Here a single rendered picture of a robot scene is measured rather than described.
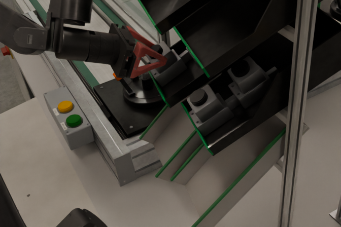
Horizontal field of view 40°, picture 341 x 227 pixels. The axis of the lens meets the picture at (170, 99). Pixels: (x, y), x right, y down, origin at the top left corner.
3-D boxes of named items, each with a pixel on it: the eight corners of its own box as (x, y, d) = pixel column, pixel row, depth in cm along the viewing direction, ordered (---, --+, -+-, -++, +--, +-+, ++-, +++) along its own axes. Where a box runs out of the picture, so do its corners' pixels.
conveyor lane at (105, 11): (134, 164, 122) (128, 137, 116) (43, 32, 182) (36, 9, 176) (225, 123, 132) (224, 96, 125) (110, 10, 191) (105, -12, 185)
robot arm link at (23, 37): (25, 48, 87) (11, 46, 78) (31, -14, 86) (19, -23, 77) (89, 55, 87) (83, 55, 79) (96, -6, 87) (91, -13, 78)
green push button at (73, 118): (70, 131, 121) (68, 125, 120) (65, 122, 124) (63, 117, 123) (84, 125, 122) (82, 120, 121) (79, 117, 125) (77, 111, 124)
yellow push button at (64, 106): (61, 116, 126) (60, 111, 125) (57, 109, 129) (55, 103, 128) (75, 111, 127) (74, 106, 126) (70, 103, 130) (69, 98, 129)
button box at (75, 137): (71, 151, 123) (65, 134, 119) (47, 109, 138) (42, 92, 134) (95, 141, 125) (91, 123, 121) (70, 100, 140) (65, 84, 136)
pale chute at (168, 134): (171, 183, 100) (155, 177, 97) (153, 143, 110) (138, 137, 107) (257, 85, 91) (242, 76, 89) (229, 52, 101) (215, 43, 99)
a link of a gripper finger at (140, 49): (163, 34, 91) (118, 27, 87) (176, 51, 86) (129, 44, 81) (152, 64, 94) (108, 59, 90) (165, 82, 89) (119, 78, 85)
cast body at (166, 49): (162, 87, 92) (143, 65, 88) (155, 76, 96) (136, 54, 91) (196, 62, 92) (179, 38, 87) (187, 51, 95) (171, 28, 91)
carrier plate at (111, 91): (128, 140, 117) (127, 134, 115) (94, 91, 134) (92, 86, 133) (209, 105, 125) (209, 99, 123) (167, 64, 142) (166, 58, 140)
